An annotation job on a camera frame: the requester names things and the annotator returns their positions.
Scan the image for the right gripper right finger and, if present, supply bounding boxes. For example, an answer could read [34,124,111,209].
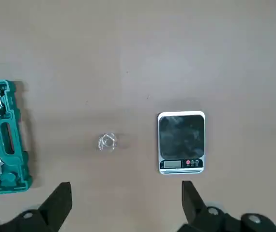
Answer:
[176,180,276,232]

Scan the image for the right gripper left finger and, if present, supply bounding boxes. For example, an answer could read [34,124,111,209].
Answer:
[0,181,73,232]

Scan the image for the green plastic toolbox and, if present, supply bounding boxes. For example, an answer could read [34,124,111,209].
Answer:
[0,79,33,197]

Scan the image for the small clear measuring cup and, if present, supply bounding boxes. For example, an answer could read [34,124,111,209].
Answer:
[96,132,118,152]

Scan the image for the digital kitchen scale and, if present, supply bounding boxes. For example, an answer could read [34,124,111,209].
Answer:
[157,110,206,175]

